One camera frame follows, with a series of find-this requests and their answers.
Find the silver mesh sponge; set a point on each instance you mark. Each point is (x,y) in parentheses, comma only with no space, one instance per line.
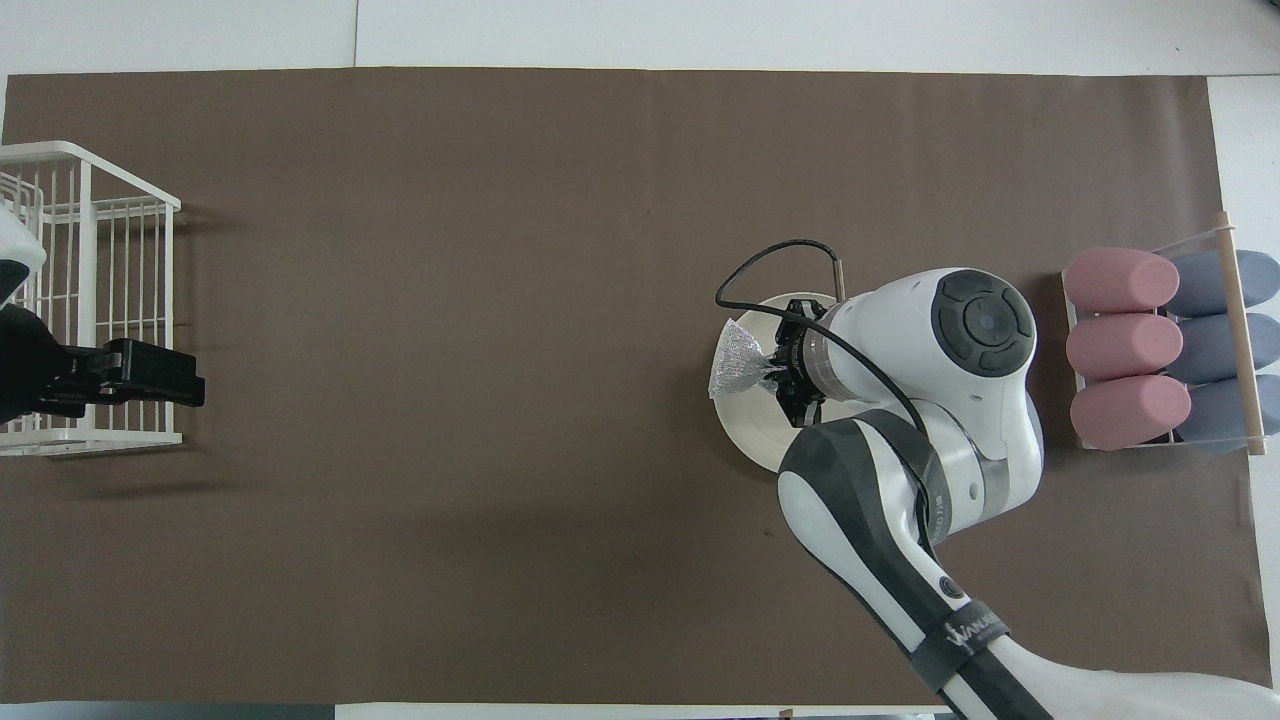
(740,360)

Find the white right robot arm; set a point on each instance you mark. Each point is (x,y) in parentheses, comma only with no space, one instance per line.
(900,330)

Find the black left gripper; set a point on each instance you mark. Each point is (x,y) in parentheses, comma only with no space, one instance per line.
(30,360)

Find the pink cup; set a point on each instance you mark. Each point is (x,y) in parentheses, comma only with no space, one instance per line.
(1130,412)
(1125,347)
(1120,280)

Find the cream round plate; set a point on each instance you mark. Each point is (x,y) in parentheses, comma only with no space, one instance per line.
(750,430)

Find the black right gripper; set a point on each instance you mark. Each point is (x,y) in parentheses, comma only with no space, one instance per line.
(800,345)

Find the blue cup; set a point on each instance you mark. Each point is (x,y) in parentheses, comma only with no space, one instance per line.
(1215,350)
(1215,412)
(1215,285)

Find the brown table mat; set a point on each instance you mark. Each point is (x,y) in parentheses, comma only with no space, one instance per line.
(500,150)

